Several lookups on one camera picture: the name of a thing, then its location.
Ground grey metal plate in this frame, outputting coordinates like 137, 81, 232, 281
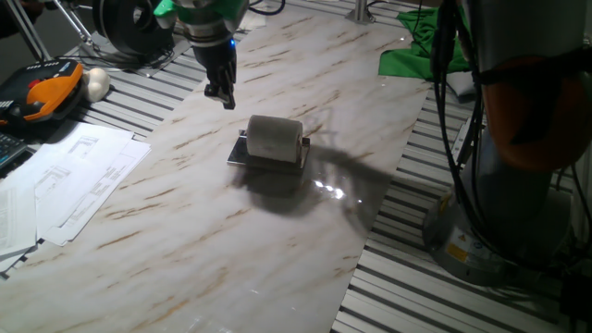
68, 35, 193, 79

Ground short aluminium post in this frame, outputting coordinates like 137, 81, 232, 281
344, 0, 377, 26

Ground black filament spool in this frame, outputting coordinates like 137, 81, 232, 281
91, 0, 178, 57

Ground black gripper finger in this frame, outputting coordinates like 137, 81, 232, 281
203, 81, 226, 101
221, 75, 238, 111

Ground white printed text sheet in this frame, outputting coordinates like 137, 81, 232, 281
0, 183, 39, 260

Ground white paper sheet with drawing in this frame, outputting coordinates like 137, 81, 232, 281
40, 138, 153, 248

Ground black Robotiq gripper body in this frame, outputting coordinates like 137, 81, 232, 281
191, 38, 239, 85

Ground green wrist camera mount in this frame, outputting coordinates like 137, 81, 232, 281
153, 0, 252, 23

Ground green cloth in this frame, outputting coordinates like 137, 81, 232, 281
377, 6, 471, 80

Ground shiny metal tray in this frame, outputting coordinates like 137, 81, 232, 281
226, 129, 312, 170

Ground large white paper sheet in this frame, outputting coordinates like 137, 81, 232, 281
0, 121, 136, 232

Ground black keyboard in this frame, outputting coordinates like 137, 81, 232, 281
0, 131, 29, 170

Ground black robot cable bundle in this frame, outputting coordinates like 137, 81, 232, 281
428, 0, 592, 278

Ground orange black teach pendant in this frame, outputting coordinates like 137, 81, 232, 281
0, 58, 85, 128

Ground light grey fabric piece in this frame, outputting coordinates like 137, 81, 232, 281
444, 68, 476, 98

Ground silver tripod stand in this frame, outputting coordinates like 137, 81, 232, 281
4, 0, 97, 64

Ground marble pattern board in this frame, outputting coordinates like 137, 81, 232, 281
0, 6, 432, 333

